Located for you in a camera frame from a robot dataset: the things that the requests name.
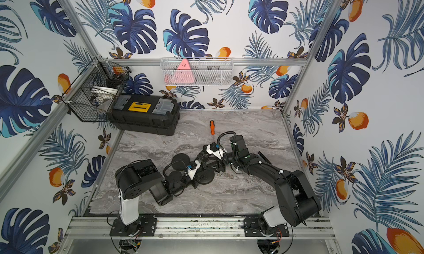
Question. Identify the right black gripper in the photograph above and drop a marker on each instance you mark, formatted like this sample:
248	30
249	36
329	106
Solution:
220	165

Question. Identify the black round base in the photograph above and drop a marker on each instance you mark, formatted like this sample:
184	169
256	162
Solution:
180	161
206	176

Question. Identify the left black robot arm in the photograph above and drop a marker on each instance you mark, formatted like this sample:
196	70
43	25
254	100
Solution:
149	165

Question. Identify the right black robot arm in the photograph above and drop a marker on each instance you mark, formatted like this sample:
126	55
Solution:
296	199

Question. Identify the black clip piece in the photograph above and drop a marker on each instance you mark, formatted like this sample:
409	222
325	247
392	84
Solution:
264	159

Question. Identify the black plastic toolbox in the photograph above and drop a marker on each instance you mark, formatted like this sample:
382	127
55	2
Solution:
145	113

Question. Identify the pink triangle card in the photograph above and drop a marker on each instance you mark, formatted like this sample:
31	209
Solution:
183	74

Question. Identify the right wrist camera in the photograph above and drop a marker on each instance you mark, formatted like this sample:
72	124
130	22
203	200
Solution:
215	150

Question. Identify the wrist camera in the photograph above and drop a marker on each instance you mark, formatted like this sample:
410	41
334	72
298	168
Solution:
215	150
192	168

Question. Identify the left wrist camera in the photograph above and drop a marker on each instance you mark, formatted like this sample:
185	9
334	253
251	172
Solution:
192	168

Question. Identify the orange handled screwdriver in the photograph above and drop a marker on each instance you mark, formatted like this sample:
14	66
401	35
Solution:
212	130

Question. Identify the clear mesh wall tray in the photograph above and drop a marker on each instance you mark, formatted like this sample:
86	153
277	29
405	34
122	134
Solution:
208	71

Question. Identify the aluminium front rail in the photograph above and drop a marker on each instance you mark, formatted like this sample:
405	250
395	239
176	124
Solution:
204	228

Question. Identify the black wire basket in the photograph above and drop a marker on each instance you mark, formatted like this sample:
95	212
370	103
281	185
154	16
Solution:
95	90

